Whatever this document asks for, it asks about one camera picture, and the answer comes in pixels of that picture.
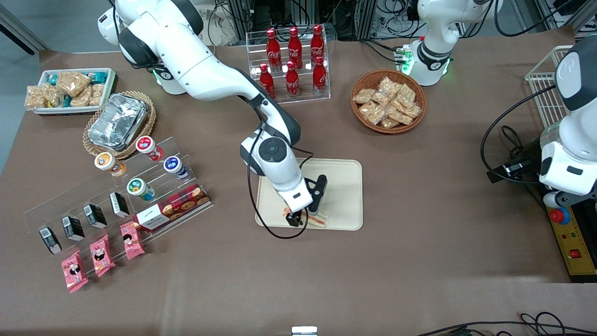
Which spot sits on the orange lid yogurt cup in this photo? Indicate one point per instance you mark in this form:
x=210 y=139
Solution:
x=106 y=162

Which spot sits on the crumpled beige cloth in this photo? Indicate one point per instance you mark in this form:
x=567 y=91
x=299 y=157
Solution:
x=219 y=25

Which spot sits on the blue lid yogurt cup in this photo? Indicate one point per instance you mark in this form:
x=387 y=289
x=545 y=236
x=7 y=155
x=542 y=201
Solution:
x=173 y=164

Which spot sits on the red cookie box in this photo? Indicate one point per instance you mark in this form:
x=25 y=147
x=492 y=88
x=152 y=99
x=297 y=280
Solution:
x=172 y=207

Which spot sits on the teal snack packet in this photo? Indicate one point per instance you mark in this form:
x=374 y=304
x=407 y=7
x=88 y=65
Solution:
x=99 y=76
x=52 y=79

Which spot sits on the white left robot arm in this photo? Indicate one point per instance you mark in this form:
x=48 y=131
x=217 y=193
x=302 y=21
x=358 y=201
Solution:
x=576 y=140

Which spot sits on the brown paper table cover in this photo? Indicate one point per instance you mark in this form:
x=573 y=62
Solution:
x=419 y=261

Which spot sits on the beige rectangular tray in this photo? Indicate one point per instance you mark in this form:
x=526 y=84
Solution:
x=345 y=196

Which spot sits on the round dark wicker basket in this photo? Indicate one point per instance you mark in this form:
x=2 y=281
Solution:
x=361 y=119

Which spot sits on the red lid yogurt cup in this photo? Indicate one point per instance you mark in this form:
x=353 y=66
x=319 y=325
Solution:
x=147 y=145

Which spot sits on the green lid yogurt cup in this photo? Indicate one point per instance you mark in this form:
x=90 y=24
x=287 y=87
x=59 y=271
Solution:
x=136 y=186

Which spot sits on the small black drink carton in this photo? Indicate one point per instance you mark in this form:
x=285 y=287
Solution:
x=119 y=205
x=73 y=228
x=95 y=216
x=50 y=240

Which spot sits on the clear-wrapped rice cracker packet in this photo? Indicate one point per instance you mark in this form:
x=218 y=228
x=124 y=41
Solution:
x=381 y=99
x=364 y=96
x=390 y=123
x=387 y=85
x=400 y=115
x=413 y=111
x=406 y=93
x=373 y=113

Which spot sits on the aluminium frame rack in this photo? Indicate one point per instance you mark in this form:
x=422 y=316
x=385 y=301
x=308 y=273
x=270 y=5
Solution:
x=354 y=18

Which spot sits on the dark metal stand leg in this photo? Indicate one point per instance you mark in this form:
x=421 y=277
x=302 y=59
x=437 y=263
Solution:
x=18 y=32

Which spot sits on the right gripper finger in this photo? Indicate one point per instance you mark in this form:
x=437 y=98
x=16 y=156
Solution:
x=319 y=196
x=294 y=220

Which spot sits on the stacked aluminium foil containers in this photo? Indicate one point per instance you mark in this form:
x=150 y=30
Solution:
x=116 y=121

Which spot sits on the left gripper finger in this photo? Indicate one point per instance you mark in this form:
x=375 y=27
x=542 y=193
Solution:
x=517 y=167
x=499 y=176

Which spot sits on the light oval wicker basket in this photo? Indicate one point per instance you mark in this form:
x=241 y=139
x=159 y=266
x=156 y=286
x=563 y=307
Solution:
x=149 y=116

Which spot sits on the triangle sandwich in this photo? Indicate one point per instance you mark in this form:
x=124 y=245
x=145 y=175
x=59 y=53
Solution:
x=319 y=221

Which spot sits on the yellow control box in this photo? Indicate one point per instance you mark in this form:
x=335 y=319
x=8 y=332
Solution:
x=576 y=242

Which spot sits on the white rectangular snack bin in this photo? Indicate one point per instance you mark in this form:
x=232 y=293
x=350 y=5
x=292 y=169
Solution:
x=109 y=86

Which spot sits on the red cola bottle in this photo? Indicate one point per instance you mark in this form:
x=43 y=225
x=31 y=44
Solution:
x=268 y=86
x=319 y=79
x=317 y=46
x=274 y=51
x=292 y=84
x=295 y=49

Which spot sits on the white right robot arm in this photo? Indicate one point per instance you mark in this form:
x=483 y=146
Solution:
x=205 y=74

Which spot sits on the pink snack packet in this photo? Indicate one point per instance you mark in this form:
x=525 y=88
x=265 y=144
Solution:
x=101 y=255
x=132 y=240
x=73 y=271

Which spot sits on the red emergency stop button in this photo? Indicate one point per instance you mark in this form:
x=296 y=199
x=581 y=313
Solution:
x=559 y=216

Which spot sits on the clear acrylic bottle rack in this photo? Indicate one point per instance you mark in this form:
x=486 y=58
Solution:
x=303 y=101

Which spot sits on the clear acrylic stepped stand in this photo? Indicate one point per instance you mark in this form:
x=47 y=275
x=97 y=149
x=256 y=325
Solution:
x=44 y=212

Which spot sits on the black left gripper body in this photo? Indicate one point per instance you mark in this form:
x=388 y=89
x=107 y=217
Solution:
x=530 y=156

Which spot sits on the puffed rice bar packet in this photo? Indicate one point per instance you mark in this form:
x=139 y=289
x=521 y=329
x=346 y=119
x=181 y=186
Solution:
x=81 y=98
x=97 y=94
x=35 y=98
x=53 y=95
x=72 y=83

